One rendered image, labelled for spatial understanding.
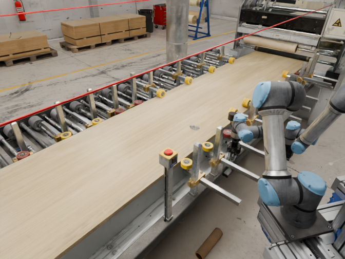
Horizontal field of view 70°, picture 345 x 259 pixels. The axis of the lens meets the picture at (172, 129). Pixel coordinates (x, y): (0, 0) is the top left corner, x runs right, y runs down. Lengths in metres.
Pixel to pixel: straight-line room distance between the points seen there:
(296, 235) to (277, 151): 0.38
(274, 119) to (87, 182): 1.11
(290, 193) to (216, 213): 1.50
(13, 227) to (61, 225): 0.23
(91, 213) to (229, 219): 1.47
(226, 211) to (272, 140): 1.57
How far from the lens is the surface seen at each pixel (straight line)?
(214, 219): 2.52
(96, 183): 1.59
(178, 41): 5.57
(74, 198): 1.55
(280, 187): 1.12
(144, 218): 1.73
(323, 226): 1.37
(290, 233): 1.28
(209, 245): 2.28
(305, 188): 1.17
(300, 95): 1.19
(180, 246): 2.34
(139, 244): 1.53
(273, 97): 1.13
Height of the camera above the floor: 2.01
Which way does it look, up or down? 34 degrees down
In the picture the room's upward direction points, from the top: 1 degrees clockwise
